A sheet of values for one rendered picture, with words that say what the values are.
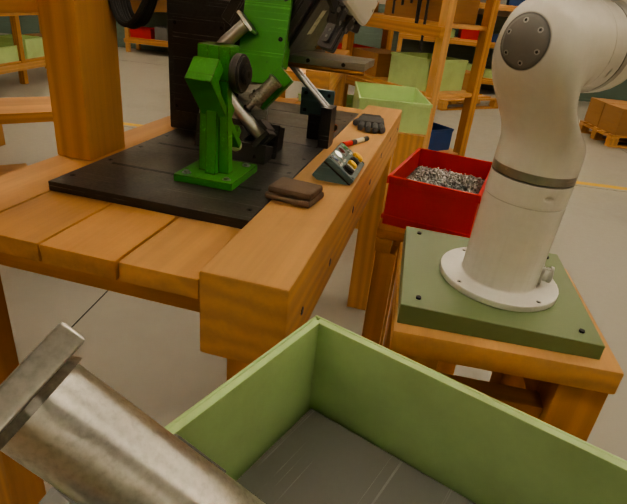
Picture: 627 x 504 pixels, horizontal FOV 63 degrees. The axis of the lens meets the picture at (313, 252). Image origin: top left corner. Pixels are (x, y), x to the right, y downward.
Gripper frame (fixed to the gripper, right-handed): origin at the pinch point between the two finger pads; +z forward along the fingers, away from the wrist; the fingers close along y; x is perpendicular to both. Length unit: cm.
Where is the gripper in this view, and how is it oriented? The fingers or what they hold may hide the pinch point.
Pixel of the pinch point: (330, 38)
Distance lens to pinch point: 96.7
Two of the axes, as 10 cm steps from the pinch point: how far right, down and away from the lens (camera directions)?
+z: -4.8, 8.7, 1.1
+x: 7.3, 4.7, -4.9
